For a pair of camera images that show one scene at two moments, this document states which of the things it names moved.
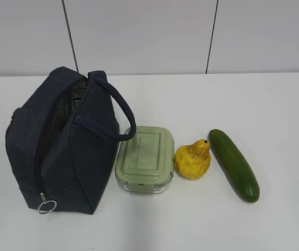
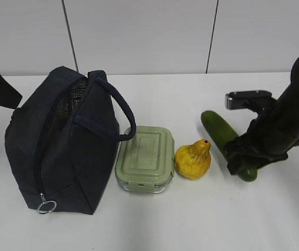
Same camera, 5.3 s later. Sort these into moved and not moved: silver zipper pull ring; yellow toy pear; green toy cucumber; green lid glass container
Moved: green toy cucumber
Not moved: green lid glass container; silver zipper pull ring; yellow toy pear
